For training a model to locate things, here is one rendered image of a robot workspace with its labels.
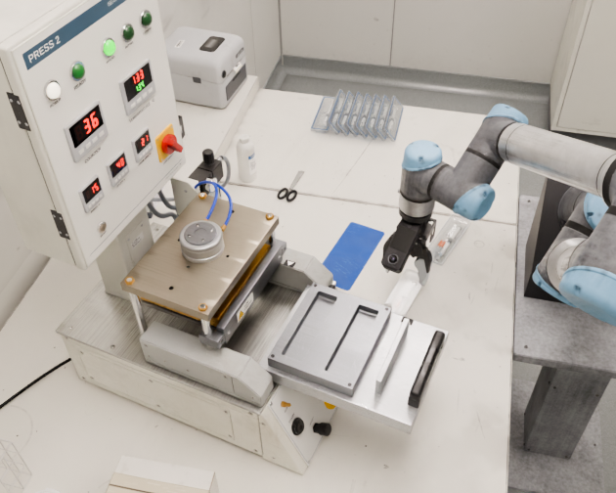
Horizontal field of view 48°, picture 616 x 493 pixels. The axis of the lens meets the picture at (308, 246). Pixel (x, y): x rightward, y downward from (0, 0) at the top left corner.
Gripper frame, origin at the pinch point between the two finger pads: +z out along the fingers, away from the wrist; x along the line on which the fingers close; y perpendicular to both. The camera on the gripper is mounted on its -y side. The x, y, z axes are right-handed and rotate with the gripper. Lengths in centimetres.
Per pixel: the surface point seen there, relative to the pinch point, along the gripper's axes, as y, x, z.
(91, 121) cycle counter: -42, 40, -56
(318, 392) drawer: -43.6, -0.9, -12.4
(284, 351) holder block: -40.2, 7.9, -14.9
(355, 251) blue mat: 10.2, 17.1, 8.6
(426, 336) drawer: -23.7, -13.4, -13.3
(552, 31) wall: 223, 13, 46
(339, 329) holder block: -31.4, 1.0, -15.8
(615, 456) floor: 35, -64, 84
